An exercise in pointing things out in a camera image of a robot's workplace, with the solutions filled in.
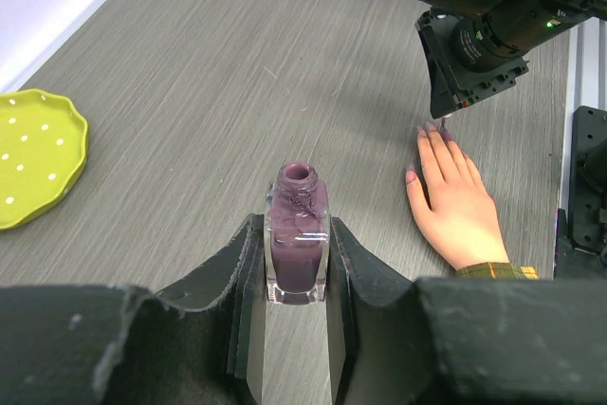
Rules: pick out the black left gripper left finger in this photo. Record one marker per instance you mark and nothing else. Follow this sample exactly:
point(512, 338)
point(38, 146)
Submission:
point(199, 340)

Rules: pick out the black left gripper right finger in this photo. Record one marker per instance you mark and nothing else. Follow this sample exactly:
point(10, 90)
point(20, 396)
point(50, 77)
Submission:
point(460, 340)

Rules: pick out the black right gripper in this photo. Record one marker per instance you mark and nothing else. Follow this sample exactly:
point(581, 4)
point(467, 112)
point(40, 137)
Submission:
point(462, 71)

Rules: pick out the purple nail polish bottle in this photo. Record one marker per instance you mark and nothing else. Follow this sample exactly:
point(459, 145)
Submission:
point(296, 236)

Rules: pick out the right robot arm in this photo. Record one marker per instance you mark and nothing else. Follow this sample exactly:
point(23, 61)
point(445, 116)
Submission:
point(519, 26)

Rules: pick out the mannequin hand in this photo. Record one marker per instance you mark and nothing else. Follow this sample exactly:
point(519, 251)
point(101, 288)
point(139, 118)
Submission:
point(450, 204)

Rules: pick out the yellow plaid shirt sleeve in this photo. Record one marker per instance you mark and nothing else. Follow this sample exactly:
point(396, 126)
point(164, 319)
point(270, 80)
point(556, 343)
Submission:
point(493, 270)

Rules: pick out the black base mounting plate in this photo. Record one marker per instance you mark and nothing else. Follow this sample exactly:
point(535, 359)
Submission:
point(580, 250)

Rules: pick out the green polka dot dish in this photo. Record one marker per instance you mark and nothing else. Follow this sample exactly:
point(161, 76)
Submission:
point(44, 149)

